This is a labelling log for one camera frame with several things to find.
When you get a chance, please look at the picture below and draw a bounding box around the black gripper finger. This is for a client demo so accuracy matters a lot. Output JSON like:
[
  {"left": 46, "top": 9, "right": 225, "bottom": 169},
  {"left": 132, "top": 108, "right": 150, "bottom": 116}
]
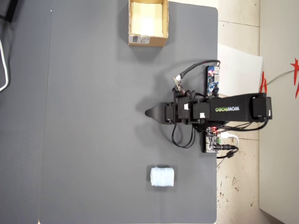
[{"left": 144, "top": 102, "right": 166, "bottom": 125}]

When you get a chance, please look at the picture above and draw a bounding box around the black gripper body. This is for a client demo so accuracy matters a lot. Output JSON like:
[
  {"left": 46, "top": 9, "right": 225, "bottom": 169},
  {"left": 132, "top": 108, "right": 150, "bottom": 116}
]
[{"left": 164, "top": 102, "right": 178, "bottom": 125}]

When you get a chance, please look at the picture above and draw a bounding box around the light blue yarn block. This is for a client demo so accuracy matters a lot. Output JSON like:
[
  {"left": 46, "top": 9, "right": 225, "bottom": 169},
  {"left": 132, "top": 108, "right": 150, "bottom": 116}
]
[{"left": 149, "top": 165, "right": 175, "bottom": 188}]

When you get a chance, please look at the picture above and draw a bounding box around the open cardboard box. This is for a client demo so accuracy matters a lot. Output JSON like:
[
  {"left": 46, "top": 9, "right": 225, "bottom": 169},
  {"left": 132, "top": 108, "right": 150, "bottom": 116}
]
[{"left": 128, "top": 0, "right": 170, "bottom": 48}]

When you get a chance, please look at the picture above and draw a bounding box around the motor controller circuit board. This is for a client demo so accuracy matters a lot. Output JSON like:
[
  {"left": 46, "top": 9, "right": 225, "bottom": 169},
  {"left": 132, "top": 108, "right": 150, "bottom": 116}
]
[{"left": 201, "top": 127, "right": 223, "bottom": 154}]

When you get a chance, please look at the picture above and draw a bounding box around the blue circuit board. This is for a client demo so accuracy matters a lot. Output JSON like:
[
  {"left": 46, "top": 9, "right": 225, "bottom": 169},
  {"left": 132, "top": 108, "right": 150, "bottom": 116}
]
[{"left": 205, "top": 65, "right": 221, "bottom": 97}]

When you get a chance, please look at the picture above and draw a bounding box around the white paper sheet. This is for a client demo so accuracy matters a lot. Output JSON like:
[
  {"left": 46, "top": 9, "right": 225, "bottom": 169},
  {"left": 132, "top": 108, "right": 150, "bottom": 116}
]
[{"left": 218, "top": 43, "right": 263, "bottom": 97}]

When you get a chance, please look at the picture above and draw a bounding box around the white curved tube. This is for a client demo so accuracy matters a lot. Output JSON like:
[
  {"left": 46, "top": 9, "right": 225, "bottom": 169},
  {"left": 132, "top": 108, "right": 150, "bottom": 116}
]
[{"left": 0, "top": 38, "right": 10, "bottom": 92}]

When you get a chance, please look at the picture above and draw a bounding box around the black flat object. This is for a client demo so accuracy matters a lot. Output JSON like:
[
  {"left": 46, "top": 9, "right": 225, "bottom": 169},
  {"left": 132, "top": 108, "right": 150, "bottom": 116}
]
[{"left": 0, "top": 0, "right": 19, "bottom": 23}]

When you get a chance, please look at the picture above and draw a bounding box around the black looped servo cable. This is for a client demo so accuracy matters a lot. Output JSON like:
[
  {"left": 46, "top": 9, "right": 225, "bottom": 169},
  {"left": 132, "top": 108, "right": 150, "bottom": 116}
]
[{"left": 171, "top": 121, "right": 196, "bottom": 149}]

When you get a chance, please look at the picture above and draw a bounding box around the small wrist camera board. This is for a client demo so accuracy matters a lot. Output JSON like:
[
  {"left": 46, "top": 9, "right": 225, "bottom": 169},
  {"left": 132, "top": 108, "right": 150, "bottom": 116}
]
[{"left": 173, "top": 77, "right": 185, "bottom": 94}]

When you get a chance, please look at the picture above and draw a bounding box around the thin black wrist wire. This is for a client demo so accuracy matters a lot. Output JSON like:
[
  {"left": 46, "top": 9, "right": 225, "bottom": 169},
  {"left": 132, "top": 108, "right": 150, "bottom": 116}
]
[{"left": 183, "top": 89, "right": 211, "bottom": 104}]

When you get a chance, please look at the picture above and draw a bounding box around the black camera USB cable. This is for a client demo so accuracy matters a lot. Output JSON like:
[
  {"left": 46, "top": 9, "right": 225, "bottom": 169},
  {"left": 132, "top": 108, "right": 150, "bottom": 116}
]
[{"left": 177, "top": 59, "right": 221, "bottom": 81}]

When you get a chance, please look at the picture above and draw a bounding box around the white USB cable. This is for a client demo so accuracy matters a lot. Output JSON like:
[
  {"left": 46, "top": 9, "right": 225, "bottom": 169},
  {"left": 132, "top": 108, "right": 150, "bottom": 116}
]
[{"left": 221, "top": 132, "right": 240, "bottom": 147}]

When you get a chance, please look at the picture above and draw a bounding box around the black power plug cable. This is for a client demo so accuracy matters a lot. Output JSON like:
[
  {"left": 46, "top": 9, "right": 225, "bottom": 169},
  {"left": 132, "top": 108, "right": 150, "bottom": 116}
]
[{"left": 216, "top": 144, "right": 240, "bottom": 160}]

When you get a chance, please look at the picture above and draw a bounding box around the black base cable bundle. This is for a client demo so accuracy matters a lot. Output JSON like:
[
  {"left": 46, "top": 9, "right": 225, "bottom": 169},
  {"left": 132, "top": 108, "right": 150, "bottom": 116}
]
[{"left": 210, "top": 116, "right": 270, "bottom": 132}]

